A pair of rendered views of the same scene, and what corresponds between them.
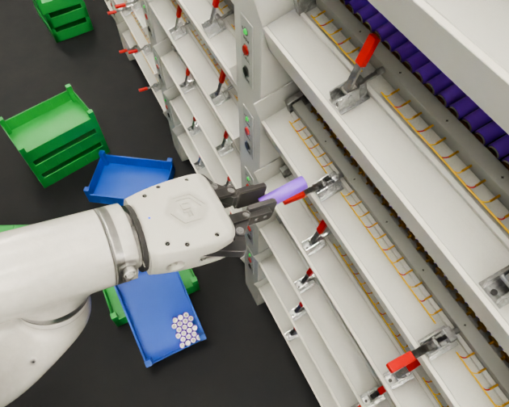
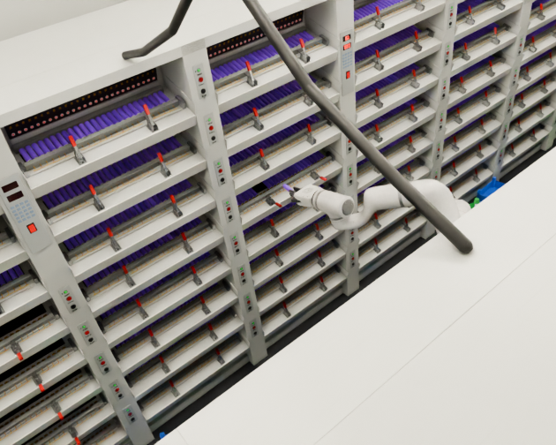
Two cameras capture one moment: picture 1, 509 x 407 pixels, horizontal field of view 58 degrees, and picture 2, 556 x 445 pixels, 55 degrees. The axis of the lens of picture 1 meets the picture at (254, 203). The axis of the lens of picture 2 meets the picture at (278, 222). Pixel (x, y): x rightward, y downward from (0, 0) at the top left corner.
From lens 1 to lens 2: 207 cm
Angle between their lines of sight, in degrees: 61
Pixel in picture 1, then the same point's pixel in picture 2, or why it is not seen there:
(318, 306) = (288, 257)
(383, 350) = (309, 212)
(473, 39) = (287, 117)
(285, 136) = (248, 216)
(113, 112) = not seen: outside the picture
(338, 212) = (278, 199)
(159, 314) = not seen: hidden behind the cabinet
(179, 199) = (305, 192)
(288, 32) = (237, 182)
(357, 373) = (311, 242)
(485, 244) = (303, 144)
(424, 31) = (280, 126)
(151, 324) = not seen: hidden behind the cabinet
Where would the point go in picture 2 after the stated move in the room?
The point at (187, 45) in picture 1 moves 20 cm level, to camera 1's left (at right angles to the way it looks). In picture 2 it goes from (154, 307) to (156, 344)
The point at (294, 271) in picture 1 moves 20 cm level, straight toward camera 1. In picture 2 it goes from (274, 267) to (314, 264)
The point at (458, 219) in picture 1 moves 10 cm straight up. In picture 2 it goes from (297, 147) to (296, 128)
